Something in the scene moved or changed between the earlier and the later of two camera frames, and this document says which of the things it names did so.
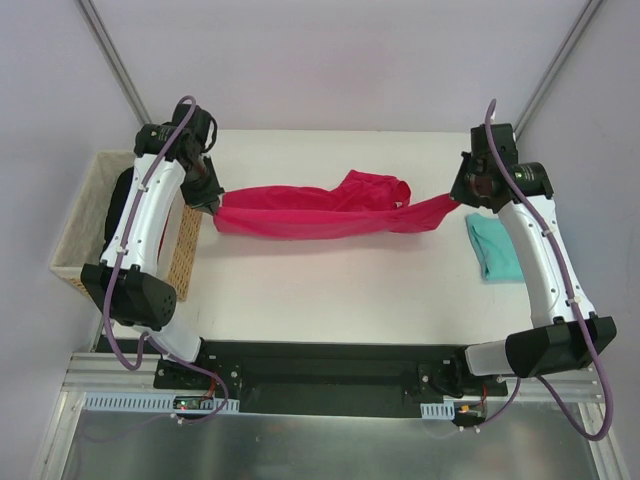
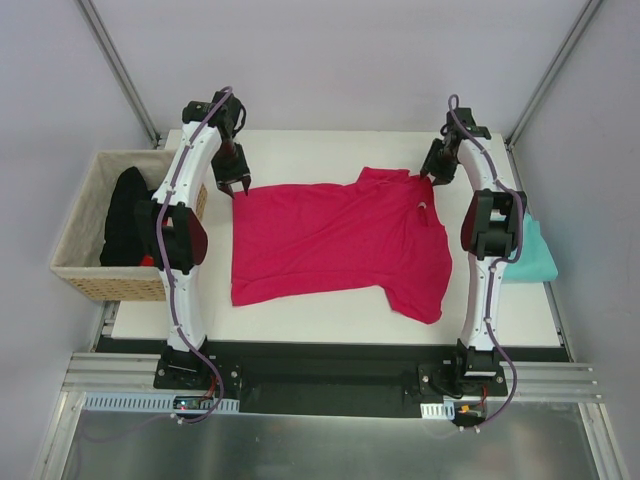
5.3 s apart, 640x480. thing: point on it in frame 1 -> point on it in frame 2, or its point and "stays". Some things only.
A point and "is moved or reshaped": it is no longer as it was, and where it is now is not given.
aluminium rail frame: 551,427 stays
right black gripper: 470,185 -> 439,167
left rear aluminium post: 115,61 stays
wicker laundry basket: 82,241 stays
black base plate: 349,379 stays
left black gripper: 204,191 -> 231,174
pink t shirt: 358,204 is moved or reshaped
